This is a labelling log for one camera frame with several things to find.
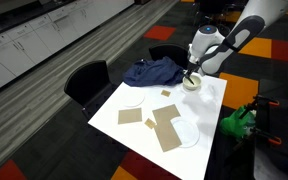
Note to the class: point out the black side table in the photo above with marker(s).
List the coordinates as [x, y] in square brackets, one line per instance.
[284, 110]

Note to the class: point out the large brown cardboard piece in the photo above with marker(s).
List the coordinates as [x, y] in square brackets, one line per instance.
[168, 136]

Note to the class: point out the black chair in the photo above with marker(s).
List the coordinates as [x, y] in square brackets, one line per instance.
[170, 55]
[87, 81]

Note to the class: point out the black countertop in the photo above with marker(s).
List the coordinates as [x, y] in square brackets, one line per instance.
[14, 23]

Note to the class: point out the small brown printed packet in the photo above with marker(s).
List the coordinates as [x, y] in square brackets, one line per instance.
[165, 93]

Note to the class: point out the orange black clamp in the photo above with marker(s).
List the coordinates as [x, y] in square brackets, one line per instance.
[273, 140]
[273, 103]

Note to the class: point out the green plastic bag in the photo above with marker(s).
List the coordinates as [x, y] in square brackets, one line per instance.
[235, 122]

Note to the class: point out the small brown cardboard piece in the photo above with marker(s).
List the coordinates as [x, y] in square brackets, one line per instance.
[129, 115]

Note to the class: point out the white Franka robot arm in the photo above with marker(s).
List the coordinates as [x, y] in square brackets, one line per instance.
[214, 56]

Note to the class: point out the white round plate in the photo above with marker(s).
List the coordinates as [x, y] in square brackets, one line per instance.
[186, 133]

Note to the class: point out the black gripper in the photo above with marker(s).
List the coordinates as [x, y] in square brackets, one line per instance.
[192, 66]

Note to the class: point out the blue denim cloth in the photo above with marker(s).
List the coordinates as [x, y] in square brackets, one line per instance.
[154, 71]

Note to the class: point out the white cabinet row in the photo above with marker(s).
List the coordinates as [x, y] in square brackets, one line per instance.
[34, 50]

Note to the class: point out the cream ceramic bowl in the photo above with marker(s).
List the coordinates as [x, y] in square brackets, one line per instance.
[192, 85]

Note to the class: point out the small brown label card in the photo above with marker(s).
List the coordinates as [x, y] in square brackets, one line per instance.
[150, 123]

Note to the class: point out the dark background chair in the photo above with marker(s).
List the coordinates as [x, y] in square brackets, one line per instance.
[214, 10]

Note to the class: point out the green pen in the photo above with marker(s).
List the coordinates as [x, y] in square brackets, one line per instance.
[191, 81]

